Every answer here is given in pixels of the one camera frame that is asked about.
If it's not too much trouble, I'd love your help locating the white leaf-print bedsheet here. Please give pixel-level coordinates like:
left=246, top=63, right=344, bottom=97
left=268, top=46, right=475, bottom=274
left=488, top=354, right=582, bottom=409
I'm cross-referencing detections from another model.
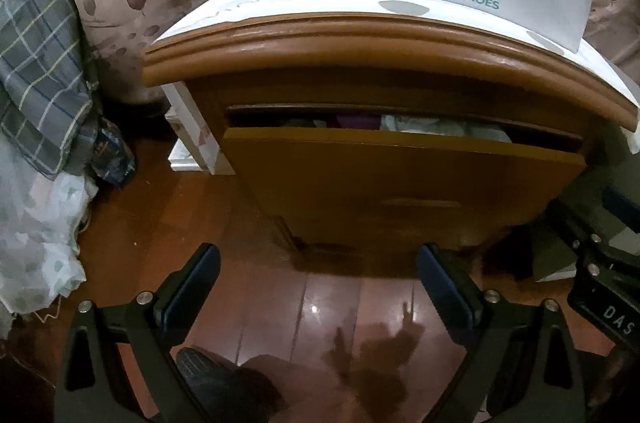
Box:
left=0, top=137, right=98, bottom=339

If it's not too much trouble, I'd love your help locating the dark blue printed bag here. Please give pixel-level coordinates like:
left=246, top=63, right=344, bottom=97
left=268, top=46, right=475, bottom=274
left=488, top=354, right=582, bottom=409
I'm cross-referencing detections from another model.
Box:
left=90, top=117, right=137, bottom=187

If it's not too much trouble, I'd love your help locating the cardboard box beside nightstand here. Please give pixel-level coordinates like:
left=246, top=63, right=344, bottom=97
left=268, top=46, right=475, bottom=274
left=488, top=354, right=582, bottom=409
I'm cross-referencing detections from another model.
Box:
left=162, top=82, right=235, bottom=176

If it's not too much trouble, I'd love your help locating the brown wooden nightstand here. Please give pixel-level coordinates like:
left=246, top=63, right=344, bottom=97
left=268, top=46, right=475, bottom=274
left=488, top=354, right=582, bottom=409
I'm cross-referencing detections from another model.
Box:
left=141, top=11, right=640, bottom=254

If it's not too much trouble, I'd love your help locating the grey plaid cloth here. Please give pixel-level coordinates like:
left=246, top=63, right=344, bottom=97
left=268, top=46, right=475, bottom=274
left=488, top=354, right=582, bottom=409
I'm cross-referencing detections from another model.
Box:
left=1, top=0, right=98, bottom=180

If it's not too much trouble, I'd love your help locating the wooden nightstand drawer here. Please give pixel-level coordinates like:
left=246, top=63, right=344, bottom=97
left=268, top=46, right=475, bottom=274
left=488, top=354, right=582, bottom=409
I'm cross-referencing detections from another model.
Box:
left=221, top=105, right=585, bottom=251

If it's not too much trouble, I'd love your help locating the white bra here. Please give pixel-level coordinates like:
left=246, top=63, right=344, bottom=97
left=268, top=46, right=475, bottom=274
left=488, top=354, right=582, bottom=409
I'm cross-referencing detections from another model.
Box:
left=380, top=114, right=511, bottom=143

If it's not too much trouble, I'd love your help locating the dark slipper foot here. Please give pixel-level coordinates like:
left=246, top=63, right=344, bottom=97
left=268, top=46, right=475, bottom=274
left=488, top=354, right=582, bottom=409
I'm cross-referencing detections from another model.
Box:
left=176, top=347, right=283, bottom=422

